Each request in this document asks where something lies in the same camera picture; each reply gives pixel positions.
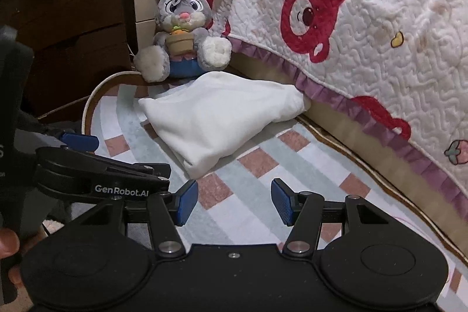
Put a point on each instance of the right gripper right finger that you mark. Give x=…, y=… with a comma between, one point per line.
x=303, y=212

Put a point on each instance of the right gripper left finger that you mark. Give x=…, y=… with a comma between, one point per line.
x=166, y=211

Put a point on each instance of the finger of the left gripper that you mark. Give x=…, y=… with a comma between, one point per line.
x=79, y=142
x=139, y=170

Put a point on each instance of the white fleece zip jacket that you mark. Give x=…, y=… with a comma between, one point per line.
x=216, y=114

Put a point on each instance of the bare left hand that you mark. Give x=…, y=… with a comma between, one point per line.
x=11, y=245

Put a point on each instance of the checkered pastel floor rug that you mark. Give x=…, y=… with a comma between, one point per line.
x=234, y=203

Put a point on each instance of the grey plush bunny toy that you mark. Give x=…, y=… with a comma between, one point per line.
x=182, y=46

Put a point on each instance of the dark wooden wardrobe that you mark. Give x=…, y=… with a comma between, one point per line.
x=76, y=44

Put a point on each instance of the cream bedside drawer cabinet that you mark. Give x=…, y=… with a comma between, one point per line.
x=145, y=13

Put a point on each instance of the quilted bear print bedspread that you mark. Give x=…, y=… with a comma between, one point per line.
x=398, y=67

